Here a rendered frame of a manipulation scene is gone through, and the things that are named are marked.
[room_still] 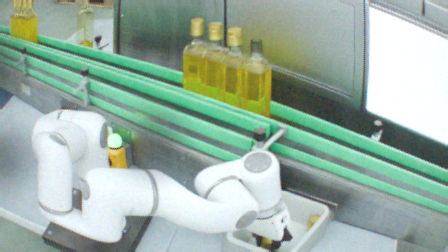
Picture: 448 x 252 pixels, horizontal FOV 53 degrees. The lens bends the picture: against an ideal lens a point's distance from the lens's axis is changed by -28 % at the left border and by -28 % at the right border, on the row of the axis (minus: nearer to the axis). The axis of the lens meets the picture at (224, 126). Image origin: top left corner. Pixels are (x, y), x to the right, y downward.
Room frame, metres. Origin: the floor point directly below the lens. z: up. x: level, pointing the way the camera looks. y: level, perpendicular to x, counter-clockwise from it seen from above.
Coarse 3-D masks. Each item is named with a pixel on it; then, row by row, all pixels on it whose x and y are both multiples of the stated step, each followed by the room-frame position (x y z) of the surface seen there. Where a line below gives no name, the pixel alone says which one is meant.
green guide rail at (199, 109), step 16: (16, 48) 1.93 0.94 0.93; (32, 48) 1.83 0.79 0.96; (64, 64) 1.68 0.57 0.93; (80, 64) 1.61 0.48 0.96; (96, 80) 1.56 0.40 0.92; (112, 80) 1.51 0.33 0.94; (128, 80) 1.47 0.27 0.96; (144, 96) 1.43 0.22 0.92; (160, 96) 1.40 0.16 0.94; (176, 96) 1.36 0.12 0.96; (192, 112) 1.34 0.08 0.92; (208, 112) 1.31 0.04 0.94; (224, 112) 1.28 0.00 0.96; (240, 128) 1.26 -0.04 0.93
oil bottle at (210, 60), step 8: (208, 48) 1.37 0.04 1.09; (224, 48) 1.37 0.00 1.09; (208, 56) 1.35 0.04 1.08; (216, 56) 1.34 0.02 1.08; (208, 64) 1.35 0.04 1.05; (216, 64) 1.34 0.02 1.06; (208, 72) 1.35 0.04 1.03; (216, 72) 1.34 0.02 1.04; (208, 80) 1.35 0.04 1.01; (216, 80) 1.34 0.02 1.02; (208, 88) 1.35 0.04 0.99; (216, 88) 1.34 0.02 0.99; (208, 96) 1.35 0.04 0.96; (216, 96) 1.34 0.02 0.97
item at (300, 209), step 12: (288, 192) 1.11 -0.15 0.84; (288, 204) 1.10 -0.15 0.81; (300, 204) 1.08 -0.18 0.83; (312, 204) 1.06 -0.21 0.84; (300, 216) 1.07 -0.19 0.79; (324, 216) 1.01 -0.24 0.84; (300, 228) 1.05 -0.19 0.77; (312, 228) 0.96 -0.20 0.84; (228, 240) 0.95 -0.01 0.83; (240, 240) 0.99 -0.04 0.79; (252, 240) 1.01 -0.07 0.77; (300, 240) 0.92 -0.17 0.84
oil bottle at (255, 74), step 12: (252, 60) 1.30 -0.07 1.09; (264, 60) 1.30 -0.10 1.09; (252, 72) 1.28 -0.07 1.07; (264, 72) 1.29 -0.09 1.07; (252, 84) 1.28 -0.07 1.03; (264, 84) 1.29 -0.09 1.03; (252, 96) 1.28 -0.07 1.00; (264, 96) 1.29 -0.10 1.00; (252, 108) 1.28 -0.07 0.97; (264, 108) 1.29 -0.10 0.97
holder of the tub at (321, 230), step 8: (296, 192) 1.16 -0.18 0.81; (320, 200) 1.11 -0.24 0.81; (328, 216) 1.03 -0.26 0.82; (320, 232) 1.01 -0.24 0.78; (224, 240) 0.95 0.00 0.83; (312, 240) 0.97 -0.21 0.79; (224, 248) 0.95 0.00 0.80; (232, 248) 0.94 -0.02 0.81; (240, 248) 0.93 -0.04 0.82; (304, 248) 0.94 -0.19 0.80
